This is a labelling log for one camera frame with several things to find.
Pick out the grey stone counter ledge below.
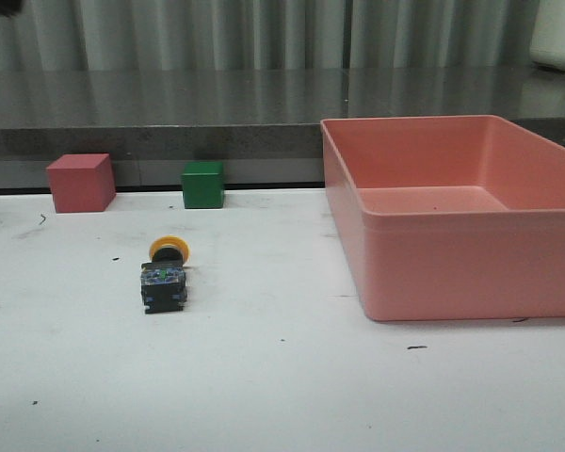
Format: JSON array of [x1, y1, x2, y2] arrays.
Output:
[[0, 66, 565, 193]]

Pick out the green cube right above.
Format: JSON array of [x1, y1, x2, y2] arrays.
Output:
[[181, 161, 225, 209]]

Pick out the yellow push button switch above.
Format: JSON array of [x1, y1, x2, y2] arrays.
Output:
[[140, 235, 190, 315]]

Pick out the pink plastic bin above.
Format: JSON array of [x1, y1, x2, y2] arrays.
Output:
[[321, 115, 565, 321]]

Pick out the white appliance on counter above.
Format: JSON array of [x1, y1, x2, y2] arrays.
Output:
[[529, 0, 565, 72]]

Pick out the pink cube centre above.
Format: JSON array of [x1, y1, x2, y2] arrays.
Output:
[[46, 153, 116, 213]]

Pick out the grey curtain backdrop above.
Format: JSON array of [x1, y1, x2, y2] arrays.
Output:
[[0, 1, 538, 72]]

